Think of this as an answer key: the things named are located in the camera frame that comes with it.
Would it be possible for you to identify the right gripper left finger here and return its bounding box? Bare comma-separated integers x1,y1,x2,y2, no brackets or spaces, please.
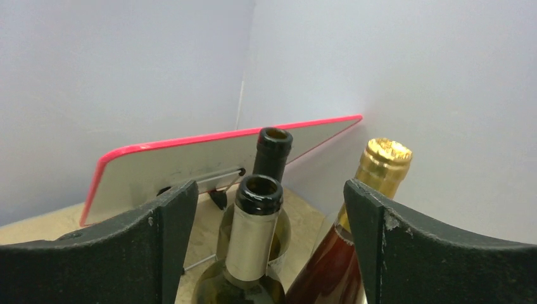
1,180,198,303

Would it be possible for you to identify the dark green wine bottle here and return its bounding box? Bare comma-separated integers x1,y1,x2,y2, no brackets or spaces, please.
215,127,293,273

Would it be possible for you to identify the silver capped bottle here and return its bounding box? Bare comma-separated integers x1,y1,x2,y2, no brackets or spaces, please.
191,174,286,303

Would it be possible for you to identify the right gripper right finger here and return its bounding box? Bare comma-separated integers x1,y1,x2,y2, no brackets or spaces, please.
343,179,536,303

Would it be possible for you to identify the red framed whiteboard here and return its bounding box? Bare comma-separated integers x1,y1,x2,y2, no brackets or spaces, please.
79,114,363,228

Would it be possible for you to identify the gold capped red wine bottle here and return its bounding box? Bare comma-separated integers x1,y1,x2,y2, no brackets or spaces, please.
286,137,413,304

